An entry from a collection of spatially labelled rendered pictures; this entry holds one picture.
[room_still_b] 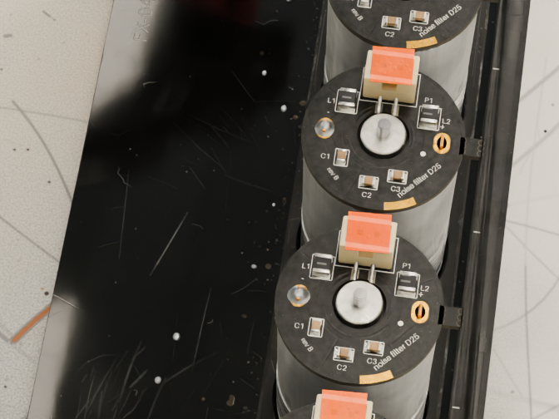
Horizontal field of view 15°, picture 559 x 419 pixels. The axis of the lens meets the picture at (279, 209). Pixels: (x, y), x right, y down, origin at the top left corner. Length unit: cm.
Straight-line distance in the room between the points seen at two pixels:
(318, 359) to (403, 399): 2
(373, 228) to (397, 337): 2
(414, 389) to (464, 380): 2
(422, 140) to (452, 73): 3
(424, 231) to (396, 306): 2
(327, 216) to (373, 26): 3
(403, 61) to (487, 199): 2
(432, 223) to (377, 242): 2
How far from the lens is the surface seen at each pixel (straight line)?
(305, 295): 31
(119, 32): 39
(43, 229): 39
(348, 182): 32
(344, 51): 34
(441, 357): 35
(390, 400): 32
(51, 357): 37
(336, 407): 30
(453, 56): 34
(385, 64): 32
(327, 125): 32
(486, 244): 32
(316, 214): 33
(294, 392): 33
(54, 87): 40
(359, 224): 31
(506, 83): 33
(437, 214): 33
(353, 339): 31
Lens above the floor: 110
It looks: 65 degrees down
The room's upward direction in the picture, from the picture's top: straight up
